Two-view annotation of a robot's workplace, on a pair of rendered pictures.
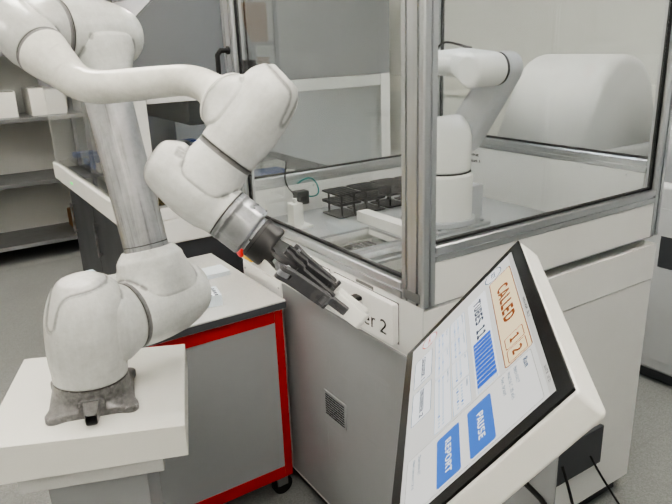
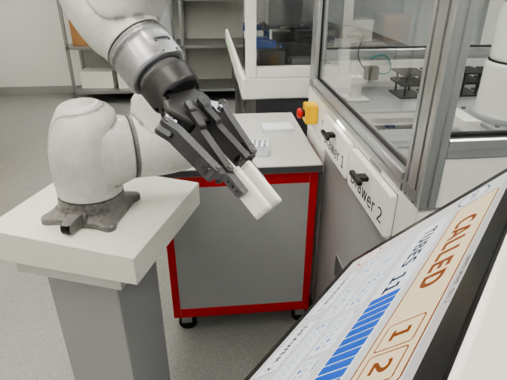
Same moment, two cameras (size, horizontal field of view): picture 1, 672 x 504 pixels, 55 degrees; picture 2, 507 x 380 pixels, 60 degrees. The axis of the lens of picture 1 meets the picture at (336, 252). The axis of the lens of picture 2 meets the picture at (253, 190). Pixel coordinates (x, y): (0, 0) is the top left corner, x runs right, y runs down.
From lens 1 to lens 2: 63 cm
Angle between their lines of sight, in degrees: 26
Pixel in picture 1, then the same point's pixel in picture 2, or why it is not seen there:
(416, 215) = (431, 96)
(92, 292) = (78, 117)
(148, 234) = not seen: hidden behind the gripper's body
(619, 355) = not seen: outside the picture
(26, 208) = (219, 64)
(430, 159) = (465, 22)
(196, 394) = (231, 225)
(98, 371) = (81, 189)
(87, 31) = not seen: outside the picture
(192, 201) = (83, 21)
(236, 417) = (263, 252)
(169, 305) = (161, 144)
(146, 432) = (102, 254)
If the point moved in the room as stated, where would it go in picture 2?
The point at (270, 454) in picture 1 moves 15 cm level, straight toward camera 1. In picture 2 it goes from (290, 288) to (280, 313)
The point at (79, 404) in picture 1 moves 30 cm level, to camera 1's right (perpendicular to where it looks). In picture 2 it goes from (65, 213) to (172, 246)
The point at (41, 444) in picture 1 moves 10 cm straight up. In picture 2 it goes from (24, 238) to (13, 199)
